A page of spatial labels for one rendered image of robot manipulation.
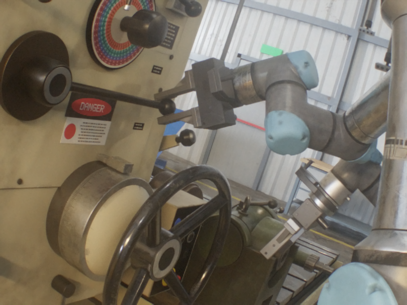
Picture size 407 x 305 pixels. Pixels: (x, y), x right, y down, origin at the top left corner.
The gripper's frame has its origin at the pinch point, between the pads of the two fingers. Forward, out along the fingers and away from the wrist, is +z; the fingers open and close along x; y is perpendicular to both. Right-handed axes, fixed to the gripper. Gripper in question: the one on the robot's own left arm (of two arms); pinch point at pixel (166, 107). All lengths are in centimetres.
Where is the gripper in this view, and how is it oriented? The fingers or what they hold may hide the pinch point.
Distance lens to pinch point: 100.8
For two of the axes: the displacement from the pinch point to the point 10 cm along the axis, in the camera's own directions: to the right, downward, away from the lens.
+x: -1.7, -9.8, 1.2
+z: -8.7, 2.0, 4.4
